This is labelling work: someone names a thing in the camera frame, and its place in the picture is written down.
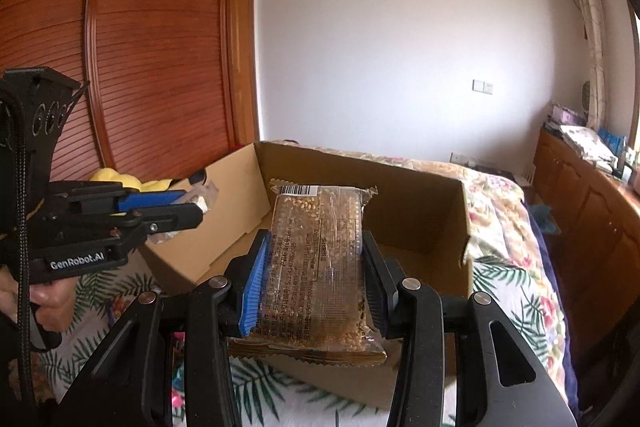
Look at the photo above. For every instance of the wooden cabinet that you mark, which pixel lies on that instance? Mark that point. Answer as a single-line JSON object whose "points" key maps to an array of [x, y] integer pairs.
{"points": [[590, 232]]}

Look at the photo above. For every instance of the floral quilt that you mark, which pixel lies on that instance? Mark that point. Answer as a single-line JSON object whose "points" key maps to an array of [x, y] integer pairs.
{"points": [[500, 207]]}

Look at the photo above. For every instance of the white wall socket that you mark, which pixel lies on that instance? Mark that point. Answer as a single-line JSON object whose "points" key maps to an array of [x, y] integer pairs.
{"points": [[461, 159]]}

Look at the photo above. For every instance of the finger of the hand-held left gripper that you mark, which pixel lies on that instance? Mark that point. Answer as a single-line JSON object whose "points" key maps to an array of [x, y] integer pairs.
{"points": [[170, 219], [150, 199]]}

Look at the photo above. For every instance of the wooden door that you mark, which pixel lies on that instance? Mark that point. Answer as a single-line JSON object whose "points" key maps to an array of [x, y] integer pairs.
{"points": [[245, 57]]}

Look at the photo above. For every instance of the wooden slatted wardrobe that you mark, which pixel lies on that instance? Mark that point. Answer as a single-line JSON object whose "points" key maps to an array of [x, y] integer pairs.
{"points": [[125, 32]]}

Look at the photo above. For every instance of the leaf print bed sheet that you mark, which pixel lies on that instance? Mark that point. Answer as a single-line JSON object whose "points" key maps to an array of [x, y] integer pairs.
{"points": [[280, 402]]}

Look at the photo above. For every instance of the teal cloth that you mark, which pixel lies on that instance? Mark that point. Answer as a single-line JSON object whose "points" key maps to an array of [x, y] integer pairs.
{"points": [[545, 217]]}

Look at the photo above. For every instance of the patterned curtain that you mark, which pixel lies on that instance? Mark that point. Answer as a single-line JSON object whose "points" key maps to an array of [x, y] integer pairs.
{"points": [[590, 32]]}

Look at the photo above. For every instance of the folded floral cloth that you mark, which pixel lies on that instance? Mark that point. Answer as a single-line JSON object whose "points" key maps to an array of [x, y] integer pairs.
{"points": [[587, 144]]}

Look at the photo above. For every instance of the brown cardboard box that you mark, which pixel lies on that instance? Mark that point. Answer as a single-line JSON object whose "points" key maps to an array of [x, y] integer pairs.
{"points": [[415, 217]]}

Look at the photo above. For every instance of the yellow plush toy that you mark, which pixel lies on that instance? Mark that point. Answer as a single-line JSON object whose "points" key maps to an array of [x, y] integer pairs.
{"points": [[125, 182]]}

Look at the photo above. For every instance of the window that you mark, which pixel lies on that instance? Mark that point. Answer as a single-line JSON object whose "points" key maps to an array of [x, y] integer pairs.
{"points": [[636, 82]]}

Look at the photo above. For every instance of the clear pastry packet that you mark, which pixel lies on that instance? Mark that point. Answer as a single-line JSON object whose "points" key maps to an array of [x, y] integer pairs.
{"points": [[207, 192]]}

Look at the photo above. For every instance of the white wall switch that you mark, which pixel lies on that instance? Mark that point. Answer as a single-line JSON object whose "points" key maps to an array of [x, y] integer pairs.
{"points": [[483, 86]]}

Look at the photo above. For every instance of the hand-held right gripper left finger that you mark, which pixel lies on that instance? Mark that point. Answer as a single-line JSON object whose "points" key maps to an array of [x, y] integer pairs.
{"points": [[255, 287]]}

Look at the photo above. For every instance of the person's left hand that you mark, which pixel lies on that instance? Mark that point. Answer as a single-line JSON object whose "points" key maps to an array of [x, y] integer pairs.
{"points": [[52, 304]]}

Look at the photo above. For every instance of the navy bed sheet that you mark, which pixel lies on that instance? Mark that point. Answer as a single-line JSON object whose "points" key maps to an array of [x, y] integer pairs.
{"points": [[550, 287]]}

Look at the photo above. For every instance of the grey round object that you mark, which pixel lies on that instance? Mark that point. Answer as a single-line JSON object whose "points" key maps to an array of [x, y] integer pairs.
{"points": [[587, 96]]}

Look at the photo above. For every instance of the purple box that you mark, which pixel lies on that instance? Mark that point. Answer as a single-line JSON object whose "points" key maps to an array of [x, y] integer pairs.
{"points": [[565, 114]]}

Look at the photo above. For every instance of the grain bar packet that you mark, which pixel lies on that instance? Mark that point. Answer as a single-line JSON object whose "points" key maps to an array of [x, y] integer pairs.
{"points": [[315, 267]]}

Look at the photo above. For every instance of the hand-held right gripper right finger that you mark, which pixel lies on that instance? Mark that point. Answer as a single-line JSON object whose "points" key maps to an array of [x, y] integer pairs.
{"points": [[376, 294]]}

